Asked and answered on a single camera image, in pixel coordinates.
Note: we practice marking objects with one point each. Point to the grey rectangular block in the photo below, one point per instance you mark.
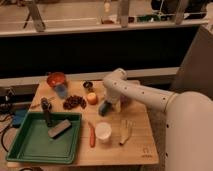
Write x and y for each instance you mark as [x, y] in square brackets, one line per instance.
[59, 128]

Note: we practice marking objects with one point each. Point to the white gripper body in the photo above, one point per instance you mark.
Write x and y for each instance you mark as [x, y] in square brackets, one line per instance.
[115, 102]

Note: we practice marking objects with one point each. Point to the dark red grape bunch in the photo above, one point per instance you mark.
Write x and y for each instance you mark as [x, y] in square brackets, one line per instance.
[73, 102]

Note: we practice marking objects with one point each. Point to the blue box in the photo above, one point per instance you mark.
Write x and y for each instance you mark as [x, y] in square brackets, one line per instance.
[18, 117]

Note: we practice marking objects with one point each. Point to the orange bowl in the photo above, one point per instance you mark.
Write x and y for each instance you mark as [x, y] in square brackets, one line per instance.
[56, 78]

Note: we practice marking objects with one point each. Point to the purple bowl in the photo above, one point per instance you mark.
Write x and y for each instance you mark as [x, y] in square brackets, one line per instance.
[124, 100]

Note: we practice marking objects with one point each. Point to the orange carrot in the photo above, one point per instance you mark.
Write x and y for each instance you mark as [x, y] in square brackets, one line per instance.
[92, 135]

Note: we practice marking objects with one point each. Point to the black device on left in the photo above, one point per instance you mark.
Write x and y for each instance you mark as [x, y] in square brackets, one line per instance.
[6, 104]

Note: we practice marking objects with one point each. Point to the small metal cup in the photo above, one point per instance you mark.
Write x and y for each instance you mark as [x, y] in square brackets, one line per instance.
[88, 86]

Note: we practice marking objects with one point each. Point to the light blue plastic cup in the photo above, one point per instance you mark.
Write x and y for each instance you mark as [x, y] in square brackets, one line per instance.
[61, 91]

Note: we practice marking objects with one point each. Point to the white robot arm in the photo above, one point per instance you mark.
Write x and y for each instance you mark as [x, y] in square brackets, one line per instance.
[189, 142]

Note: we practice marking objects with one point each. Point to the white cup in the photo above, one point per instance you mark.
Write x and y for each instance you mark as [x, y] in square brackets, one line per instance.
[103, 132]

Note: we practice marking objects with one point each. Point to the green plastic tray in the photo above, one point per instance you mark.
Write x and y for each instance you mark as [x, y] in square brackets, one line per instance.
[32, 144]

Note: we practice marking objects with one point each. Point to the orange round fruit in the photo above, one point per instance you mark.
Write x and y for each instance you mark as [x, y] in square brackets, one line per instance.
[92, 98]

